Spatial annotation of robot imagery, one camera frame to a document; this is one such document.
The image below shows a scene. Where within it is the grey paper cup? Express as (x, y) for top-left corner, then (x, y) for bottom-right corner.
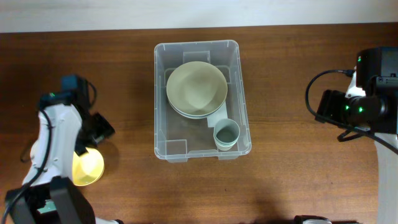
(213, 119), (240, 142)

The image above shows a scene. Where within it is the yellow small bowl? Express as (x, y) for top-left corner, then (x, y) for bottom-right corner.
(72, 147), (104, 187)

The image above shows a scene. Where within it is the white label in bin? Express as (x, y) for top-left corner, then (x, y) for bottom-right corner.
(207, 101), (228, 128)

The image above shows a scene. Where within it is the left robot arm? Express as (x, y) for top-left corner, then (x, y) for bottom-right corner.
(1, 75), (115, 223)

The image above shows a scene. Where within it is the clear plastic storage bin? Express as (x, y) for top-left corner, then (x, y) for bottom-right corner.
(154, 40), (252, 162)

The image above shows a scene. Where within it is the cream bowl inside bin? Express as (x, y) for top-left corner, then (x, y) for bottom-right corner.
(171, 103), (228, 119)

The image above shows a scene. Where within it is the cream bowl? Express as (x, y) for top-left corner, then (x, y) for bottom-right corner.
(171, 103), (228, 119)
(166, 61), (228, 117)

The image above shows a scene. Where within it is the green paper cup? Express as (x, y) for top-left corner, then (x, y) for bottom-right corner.
(215, 139), (237, 151)

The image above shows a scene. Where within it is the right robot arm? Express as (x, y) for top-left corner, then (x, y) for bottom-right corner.
(305, 47), (397, 223)

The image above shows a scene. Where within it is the cream paper cup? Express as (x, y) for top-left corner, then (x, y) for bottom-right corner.
(216, 144), (234, 151)

